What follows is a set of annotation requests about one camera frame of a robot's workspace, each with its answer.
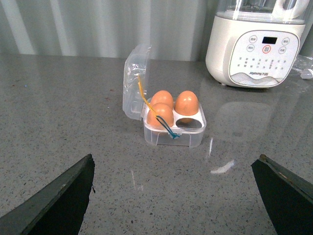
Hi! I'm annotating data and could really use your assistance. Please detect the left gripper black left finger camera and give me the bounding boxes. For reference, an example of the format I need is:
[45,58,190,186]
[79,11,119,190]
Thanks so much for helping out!
[0,154,95,235]

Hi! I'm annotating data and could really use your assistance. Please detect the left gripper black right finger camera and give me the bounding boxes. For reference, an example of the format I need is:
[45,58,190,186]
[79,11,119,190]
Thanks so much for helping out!
[251,154,313,235]

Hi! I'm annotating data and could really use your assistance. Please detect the brown egg back right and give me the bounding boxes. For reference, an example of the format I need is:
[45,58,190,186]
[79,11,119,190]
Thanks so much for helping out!
[175,90,199,116]

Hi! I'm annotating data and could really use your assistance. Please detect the brown egg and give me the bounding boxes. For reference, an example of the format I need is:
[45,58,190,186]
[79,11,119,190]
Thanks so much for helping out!
[175,90,199,116]
[147,103,174,128]
[150,90,174,109]

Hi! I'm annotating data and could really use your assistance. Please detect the clear plastic egg box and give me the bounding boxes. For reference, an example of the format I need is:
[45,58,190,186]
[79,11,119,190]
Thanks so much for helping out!
[123,44,206,148]

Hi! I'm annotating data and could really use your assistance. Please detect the brown egg front left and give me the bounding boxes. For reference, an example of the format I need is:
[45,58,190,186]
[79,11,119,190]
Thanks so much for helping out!
[147,103,174,128]

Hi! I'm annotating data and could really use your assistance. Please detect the brown egg back left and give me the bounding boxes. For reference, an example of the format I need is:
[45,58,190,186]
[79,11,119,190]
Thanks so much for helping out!
[150,90,174,109]

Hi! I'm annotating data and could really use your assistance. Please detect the clear plastic bag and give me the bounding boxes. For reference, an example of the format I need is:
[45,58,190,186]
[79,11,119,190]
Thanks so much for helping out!
[291,54,313,80]

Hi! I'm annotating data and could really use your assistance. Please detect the white Joyoung blender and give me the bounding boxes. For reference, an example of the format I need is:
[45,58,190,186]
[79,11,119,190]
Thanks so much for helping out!
[205,0,313,89]

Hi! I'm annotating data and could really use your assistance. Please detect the yellow and blue string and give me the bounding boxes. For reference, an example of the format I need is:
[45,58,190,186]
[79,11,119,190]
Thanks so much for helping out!
[137,74,180,140]

